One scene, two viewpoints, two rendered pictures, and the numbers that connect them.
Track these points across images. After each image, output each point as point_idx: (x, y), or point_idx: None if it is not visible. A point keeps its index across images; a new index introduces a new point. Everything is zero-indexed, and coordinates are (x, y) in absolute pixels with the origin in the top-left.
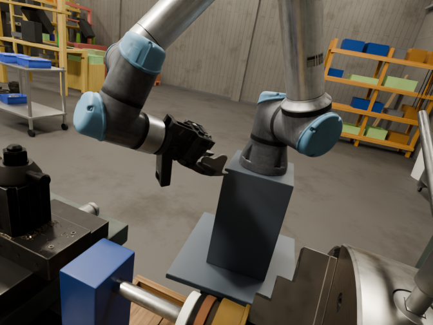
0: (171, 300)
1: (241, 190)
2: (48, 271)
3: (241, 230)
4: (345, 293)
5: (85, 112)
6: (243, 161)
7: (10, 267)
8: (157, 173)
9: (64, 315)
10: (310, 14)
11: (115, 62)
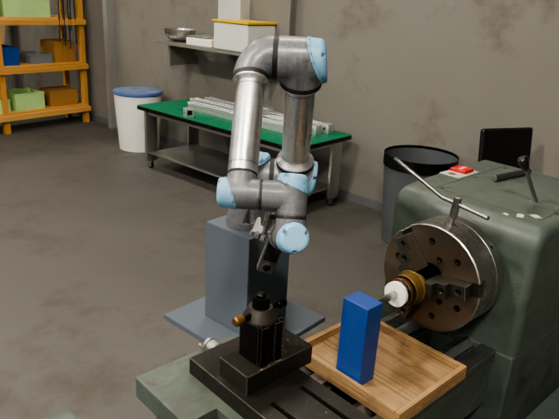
0: (321, 338)
1: (262, 250)
2: (311, 355)
3: (266, 284)
4: (435, 235)
5: (306, 236)
6: (247, 227)
7: (289, 377)
8: (269, 265)
9: (366, 337)
10: (313, 112)
11: (297, 198)
